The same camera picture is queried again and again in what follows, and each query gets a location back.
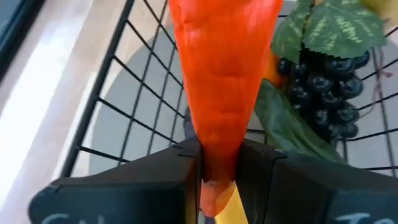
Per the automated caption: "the black grape bunch with leaves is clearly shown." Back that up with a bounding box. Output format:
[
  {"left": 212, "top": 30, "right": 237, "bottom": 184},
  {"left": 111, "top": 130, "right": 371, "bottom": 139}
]
[{"left": 271, "top": 0, "right": 388, "bottom": 142}]

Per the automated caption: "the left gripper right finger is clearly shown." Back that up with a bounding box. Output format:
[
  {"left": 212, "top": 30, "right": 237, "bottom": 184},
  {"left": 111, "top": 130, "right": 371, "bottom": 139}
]
[{"left": 235, "top": 139, "right": 398, "bottom": 224}]

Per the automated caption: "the yellow pear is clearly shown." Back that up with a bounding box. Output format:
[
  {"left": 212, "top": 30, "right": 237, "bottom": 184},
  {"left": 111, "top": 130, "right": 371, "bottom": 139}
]
[{"left": 359, "top": 0, "right": 398, "bottom": 26}]

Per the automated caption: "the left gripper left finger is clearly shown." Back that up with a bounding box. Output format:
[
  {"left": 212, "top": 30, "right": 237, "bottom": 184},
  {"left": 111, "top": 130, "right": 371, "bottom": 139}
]
[{"left": 27, "top": 136, "right": 203, "bottom": 224}]

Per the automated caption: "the orange carrot with green top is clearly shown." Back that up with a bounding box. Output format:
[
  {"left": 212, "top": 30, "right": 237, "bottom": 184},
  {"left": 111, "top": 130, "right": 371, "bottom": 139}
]
[{"left": 167, "top": 0, "right": 285, "bottom": 219}]

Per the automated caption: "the black wire basket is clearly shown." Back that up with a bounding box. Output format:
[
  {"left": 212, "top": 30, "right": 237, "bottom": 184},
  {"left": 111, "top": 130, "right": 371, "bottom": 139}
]
[{"left": 60, "top": 0, "right": 398, "bottom": 179}]

